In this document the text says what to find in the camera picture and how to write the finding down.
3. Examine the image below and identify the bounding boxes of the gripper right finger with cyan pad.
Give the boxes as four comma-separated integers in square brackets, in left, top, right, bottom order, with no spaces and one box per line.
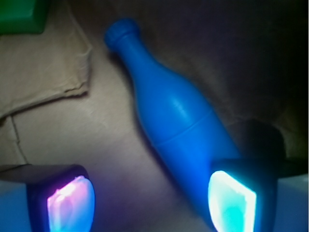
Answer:
[208,158,309,232]

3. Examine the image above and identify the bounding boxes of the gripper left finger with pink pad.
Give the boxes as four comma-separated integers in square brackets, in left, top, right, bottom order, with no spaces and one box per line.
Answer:
[0,164,96,232]

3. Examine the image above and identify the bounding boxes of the blue plastic bottle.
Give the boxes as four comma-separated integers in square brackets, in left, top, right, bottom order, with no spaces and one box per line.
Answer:
[104,19,240,226]

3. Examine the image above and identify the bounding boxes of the brown paper bag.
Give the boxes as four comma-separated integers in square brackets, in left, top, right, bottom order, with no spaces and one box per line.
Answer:
[12,0,309,232]

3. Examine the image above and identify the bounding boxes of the green plastic cylinder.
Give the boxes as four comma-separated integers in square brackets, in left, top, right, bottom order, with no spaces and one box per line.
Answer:
[0,0,51,34]

